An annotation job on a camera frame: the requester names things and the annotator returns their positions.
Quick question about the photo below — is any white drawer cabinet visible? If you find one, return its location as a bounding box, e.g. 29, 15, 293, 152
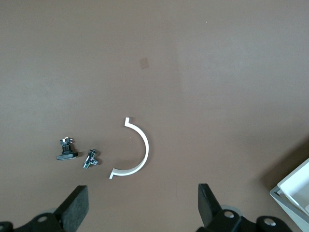
269, 186, 309, 232

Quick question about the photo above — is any white half ring clamp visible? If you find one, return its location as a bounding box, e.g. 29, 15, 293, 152
109, 116, 150, 180

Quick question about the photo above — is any small metal valve fitting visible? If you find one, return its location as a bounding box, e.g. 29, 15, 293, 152
83, 149, 99, 169

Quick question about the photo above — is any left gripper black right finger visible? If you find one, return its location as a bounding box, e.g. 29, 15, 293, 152
197, 183, 294, 232

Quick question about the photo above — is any black switch component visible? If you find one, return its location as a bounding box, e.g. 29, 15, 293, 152
56, 137, 78, 161

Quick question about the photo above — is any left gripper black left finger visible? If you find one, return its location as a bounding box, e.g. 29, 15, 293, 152
0, 185, 89, 232

